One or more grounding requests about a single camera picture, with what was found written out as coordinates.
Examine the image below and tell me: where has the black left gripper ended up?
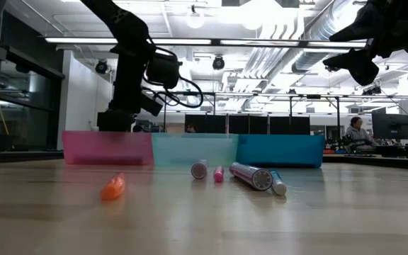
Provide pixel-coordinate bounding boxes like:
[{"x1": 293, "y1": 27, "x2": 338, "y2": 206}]
[{"x1": 108, "y1": 49, "x2": 164, "y2": 132}]

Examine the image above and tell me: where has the orange highlighter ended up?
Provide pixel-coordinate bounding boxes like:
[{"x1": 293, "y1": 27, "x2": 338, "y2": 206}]
[{"x1": 100, "y1": 172, "x2": 126, "y2": 201}]

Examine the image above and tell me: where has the purple thick marker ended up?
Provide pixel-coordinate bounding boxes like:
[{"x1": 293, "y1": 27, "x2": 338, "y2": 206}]
[{"x1": 190, "y1": 159, "x2": 209, "y2": 180}]

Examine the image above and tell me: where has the pink highlighter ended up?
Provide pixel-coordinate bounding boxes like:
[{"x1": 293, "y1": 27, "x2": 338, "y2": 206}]
[{"x1": 213, "y1": 165, "x2": 225, "y2": 183}]

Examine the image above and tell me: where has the lavender thick marker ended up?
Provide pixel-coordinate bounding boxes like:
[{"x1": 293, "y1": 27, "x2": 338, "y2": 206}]
[{"x1": 228, "y1": 161, "x2": 274, "y2": 192}]

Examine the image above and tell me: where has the blue whiteboard marker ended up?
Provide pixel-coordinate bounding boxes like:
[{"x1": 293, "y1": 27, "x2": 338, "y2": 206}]
[{"x1": 269, "y1": 169, "x2": 288, "y2": 196}]

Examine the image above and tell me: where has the black monitor on arm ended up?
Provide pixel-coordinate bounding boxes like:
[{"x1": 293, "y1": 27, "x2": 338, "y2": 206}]
[{"x1": 372, "y1": 113, "x2": 408, "y2": 140}]

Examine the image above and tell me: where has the black monitor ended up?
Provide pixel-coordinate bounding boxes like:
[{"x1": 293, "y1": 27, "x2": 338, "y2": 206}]
[{"x1": 96, "y1": 111, "x2": 134, "y2": 132}]

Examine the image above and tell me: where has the pink plastic bin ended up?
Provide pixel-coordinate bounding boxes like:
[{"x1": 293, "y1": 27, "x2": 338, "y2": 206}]
[{"x1": 61, "y1": 130, "x2": 155, "y2": 166}]

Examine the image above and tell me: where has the translucent green plastic bin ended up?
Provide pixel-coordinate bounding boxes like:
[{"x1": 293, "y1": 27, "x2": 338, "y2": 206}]
[{"x1": 151, "y1": 132, "x2": 239, "y2": 167}]

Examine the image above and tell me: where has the black partition panel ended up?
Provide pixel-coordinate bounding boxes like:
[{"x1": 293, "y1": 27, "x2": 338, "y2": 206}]
[
  {"x1": 269, "y1": 115, "x2": 311, "y2": 135},
  {"x1": 184, "y1": 113, "x2": 228, "y2": 135},
  {"x1": 228, "y1": 114, "x2": 269, "y2": 135}
]

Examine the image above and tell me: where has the long ceiling light strip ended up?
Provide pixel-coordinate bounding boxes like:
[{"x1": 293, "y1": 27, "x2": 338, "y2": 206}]
[{"x1": 44, "y1": 37, "x2": 368, "y2": 49}]

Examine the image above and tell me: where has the blue plastic bin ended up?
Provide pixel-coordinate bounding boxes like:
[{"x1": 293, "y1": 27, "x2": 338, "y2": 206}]
[{"x1": 237, "y1": 133, "x2": 326, "y2": 169}]

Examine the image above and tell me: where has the black ceiling camera cluster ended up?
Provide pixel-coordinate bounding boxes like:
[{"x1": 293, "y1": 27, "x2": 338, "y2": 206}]
[{"x1": 362, "y1": 86, "x2": 383, "y2": 96}]

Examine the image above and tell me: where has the silver ventilation duct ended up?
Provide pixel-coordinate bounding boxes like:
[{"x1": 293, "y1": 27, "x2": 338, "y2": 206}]
[{"x1": 290, "y1": 0, "x2": 371, "y2": 74}]

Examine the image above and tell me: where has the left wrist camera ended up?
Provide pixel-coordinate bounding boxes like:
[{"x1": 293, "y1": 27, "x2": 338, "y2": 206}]
[{"x1": 145, "y1": 52, "x2": 183, "y2": 90}]

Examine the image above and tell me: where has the left camera cable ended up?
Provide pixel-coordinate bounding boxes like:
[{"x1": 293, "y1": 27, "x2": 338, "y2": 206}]
[{"x1": 142, "y1": 45, "x2": 205, "y2": 109}]

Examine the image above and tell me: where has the black aluminium table frame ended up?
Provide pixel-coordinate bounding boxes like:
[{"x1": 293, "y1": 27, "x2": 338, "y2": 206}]
[{"x1": 0, "y1": 150, "x2": 408, "y2": 171}]

